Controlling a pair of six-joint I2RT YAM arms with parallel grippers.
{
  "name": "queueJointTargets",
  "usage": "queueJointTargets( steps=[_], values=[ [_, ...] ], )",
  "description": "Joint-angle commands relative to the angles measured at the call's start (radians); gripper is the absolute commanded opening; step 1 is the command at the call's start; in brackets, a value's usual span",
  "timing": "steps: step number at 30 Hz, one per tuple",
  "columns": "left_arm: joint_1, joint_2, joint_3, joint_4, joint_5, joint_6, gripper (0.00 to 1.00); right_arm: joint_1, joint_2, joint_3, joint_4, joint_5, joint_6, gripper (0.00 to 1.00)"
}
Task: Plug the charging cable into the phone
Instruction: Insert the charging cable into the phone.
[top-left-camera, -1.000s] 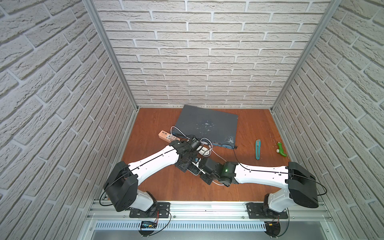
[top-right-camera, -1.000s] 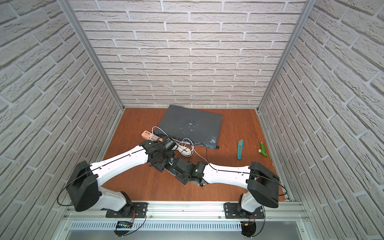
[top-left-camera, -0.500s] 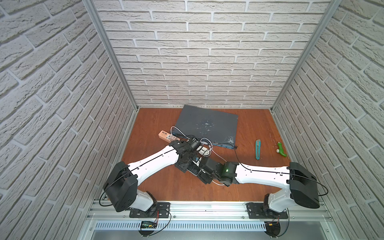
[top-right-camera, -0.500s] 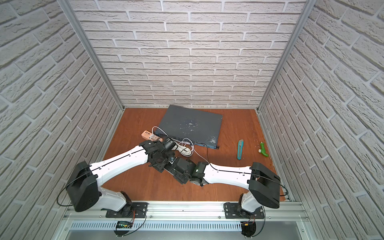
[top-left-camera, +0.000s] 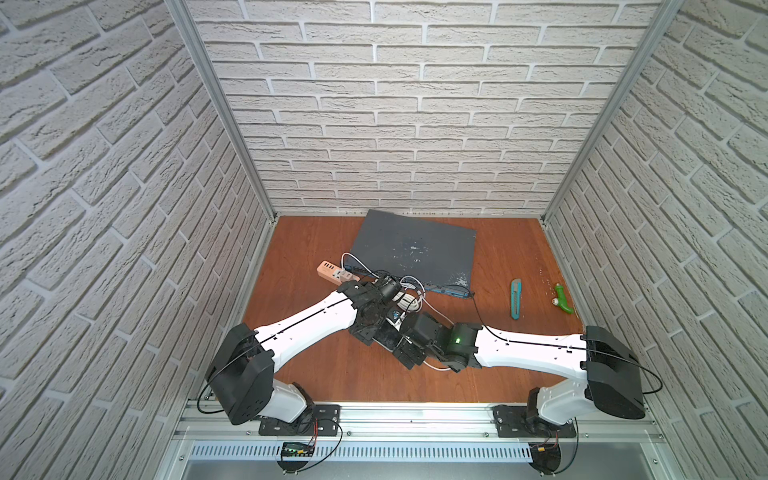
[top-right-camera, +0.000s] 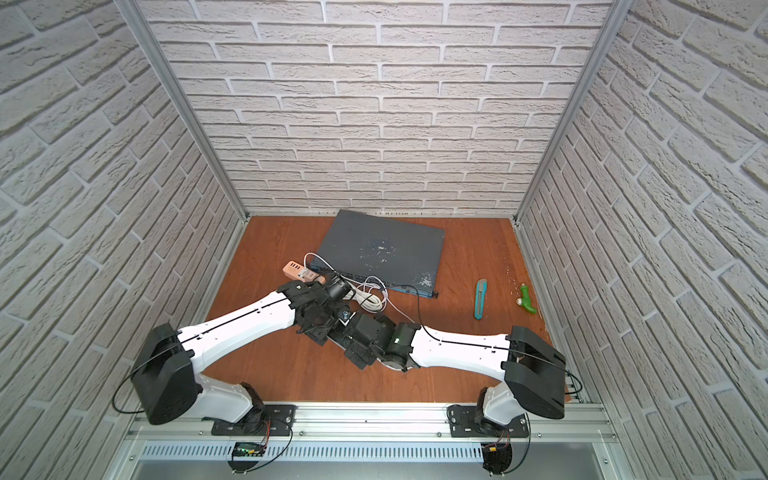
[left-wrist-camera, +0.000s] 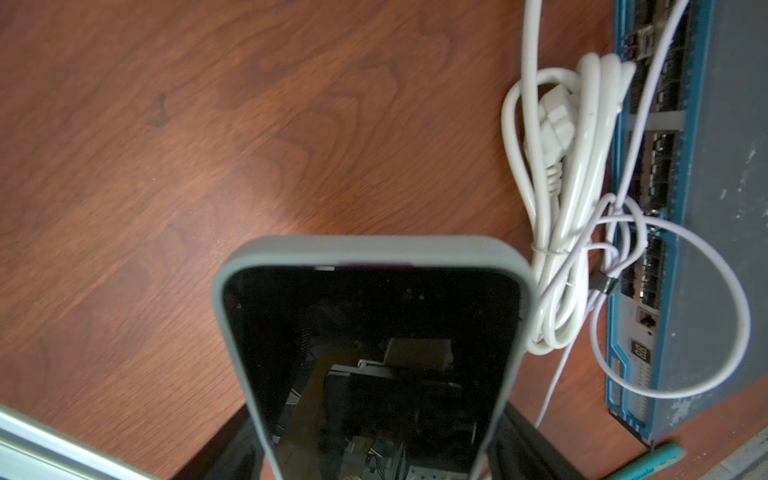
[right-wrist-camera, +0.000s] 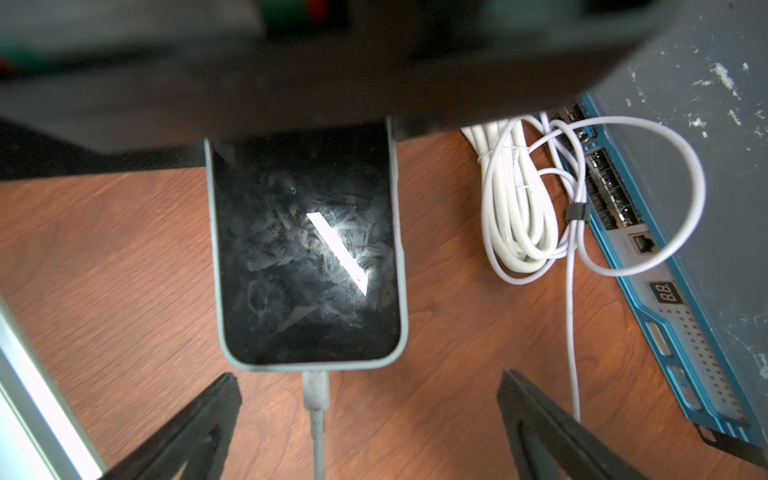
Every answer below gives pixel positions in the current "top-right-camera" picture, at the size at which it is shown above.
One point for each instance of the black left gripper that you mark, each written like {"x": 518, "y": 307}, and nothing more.
{"x": 335, "y": 291}

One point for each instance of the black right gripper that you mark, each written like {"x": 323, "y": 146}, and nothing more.
{"x": 337, "y": 335}

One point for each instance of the black smartphone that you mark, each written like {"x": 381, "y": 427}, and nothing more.
{"x": 340, "y": 339}

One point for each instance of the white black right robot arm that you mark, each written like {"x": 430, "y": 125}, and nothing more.
{"x": 530, "y": 372}

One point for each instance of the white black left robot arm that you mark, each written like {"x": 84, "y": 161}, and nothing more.
{"x": 168, "y": 374}

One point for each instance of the pink power strip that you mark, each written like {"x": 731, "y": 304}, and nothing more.
{"x": 298, "y": 272}

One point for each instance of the teal utility knife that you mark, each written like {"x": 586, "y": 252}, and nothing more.
{"x": 480, "y": 298}

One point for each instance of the left small circuit board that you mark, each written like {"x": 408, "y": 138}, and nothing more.
{"x": 247, "y": 450}

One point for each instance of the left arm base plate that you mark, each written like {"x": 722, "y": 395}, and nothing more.
{"x": 275, "y": 419}

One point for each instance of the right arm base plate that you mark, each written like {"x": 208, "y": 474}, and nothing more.
{"x": 466, "y": 421}

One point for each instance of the green screwdriver handle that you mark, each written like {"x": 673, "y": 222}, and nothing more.
{"x": 525, "y": 300}

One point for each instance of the aluminium front rail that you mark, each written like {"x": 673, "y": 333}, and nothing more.
{"x": 363, "y": 431}

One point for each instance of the aluminium corner post left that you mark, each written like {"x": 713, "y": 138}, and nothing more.
{"x": 140, "y": 28}

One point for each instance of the aluminium corner post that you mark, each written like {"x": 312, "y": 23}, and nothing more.
{"x": 140, "y": 28}
{"x": 608, "y": 32}

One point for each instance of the aluminium corner post right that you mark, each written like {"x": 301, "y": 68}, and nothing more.
{"x": 608, "y": 32}

